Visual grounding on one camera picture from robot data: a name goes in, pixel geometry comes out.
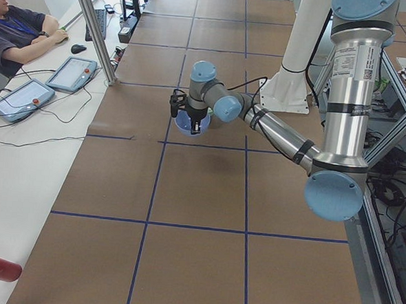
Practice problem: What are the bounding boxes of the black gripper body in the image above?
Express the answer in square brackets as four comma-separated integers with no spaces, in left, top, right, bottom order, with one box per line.
[186,105,208,122]

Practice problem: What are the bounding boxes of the blue bowl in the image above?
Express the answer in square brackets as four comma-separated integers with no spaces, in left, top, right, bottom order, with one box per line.
[175,111,211,137]

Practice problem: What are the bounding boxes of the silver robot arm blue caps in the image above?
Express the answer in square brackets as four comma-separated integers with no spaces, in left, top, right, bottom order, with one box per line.
[184,0,399,221]

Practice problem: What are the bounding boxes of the green bowl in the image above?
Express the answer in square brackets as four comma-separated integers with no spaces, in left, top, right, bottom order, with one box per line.
[207,107,224,129]

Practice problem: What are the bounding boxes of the far teach pendant tablet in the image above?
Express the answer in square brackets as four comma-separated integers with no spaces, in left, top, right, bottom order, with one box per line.
[46,56,98,93]

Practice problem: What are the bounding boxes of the teach pendant tablet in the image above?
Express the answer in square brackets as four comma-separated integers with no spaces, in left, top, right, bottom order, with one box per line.
[46,56,98,93]
[0,79,55,122]

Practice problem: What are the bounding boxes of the black computer mouse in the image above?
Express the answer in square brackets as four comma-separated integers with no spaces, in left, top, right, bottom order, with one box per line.
[71,44,87,54]

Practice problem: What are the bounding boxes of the black keyboard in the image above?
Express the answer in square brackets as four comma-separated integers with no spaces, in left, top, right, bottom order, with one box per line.
[84,7,109,43]

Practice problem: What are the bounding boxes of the white side table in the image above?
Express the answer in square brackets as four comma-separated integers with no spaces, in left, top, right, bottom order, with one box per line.
[0,0,144,304]

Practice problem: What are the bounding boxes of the near teach pendant tablet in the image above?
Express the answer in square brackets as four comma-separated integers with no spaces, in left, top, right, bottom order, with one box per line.
[0,79,55,122]

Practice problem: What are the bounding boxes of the seated person dark shirt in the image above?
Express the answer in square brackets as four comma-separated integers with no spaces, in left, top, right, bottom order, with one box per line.
[0,0,69,78]

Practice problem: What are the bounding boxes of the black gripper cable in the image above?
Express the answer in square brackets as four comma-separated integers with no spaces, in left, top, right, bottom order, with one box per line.
[221,74,274,129]

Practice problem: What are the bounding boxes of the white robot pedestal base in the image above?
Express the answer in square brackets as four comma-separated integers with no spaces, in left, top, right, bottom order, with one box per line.
[259,0,332,114]

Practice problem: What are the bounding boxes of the aluminium frame post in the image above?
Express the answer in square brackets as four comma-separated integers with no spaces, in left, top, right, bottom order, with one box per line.
[78,0,116,86]

